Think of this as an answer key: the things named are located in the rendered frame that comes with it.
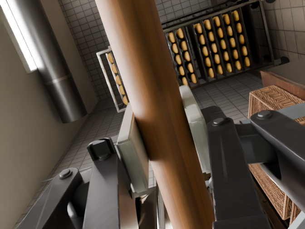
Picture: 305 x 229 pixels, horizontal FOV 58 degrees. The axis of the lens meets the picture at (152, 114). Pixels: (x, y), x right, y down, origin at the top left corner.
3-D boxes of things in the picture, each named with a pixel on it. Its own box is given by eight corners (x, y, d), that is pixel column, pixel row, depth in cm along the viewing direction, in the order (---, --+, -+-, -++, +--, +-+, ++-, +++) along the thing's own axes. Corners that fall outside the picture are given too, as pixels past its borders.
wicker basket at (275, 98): (343, 208, 127) (283, 223, 129) (286, 152, 180) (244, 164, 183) (332, 112, 112) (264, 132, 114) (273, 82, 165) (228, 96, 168)
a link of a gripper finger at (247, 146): (214, 147, 11) (287, 126, 11) (197, 109, 16) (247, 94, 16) (222, 177, 12) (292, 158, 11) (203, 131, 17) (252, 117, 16)
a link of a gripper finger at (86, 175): (129, 203, 12) (66, 221, 13) (135, 152, 17) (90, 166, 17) (117, 176, 12) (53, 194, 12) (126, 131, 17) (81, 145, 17)
